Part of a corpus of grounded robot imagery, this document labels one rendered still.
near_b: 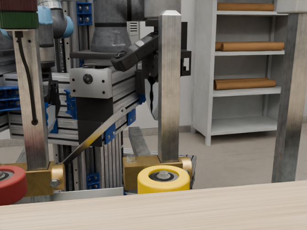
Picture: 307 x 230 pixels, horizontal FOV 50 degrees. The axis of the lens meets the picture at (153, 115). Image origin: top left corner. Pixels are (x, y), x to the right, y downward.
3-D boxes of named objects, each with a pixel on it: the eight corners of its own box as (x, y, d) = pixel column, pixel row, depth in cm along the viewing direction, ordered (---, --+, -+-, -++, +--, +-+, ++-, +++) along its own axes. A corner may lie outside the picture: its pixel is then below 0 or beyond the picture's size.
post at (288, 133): (264, 215, 77) (284, 13, 65) (283, 212, 78) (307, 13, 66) (274, 226, 73) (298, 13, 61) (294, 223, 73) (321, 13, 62)
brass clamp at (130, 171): (122, 178, 69) (122, 155, 68) (185, 173, 72) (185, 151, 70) (125, 192, 63) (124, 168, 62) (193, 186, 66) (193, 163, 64)
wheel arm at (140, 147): (128, 140, 92) (127, 125, 91) (140, 139, 92) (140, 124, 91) (154, 233, 50) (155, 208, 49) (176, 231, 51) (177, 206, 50)
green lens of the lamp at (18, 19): (3, 27, 54) (2, 13, 53) (42, 27, 55) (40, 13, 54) (-8, 28, 48) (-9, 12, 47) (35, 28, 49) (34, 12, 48)
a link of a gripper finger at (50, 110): (59, 128, 105) (57, 99, 102) (57, 133, 99) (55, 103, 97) (49, 128, 104) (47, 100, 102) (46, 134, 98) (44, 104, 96)
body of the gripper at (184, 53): (191, 79, 70) (193, 20, 67) (156, 82, 66) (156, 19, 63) (172, 74, 77) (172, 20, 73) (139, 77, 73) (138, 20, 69)
